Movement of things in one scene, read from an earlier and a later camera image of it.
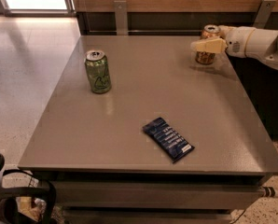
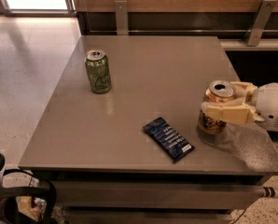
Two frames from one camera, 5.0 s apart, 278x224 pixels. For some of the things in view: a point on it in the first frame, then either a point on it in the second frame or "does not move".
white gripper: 237,42 to 271,105
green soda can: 99,72 does not move
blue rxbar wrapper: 173,144 does not move
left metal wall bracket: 121,19 does not move
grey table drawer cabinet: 155,198 does not move
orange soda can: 208,32 to 208,125
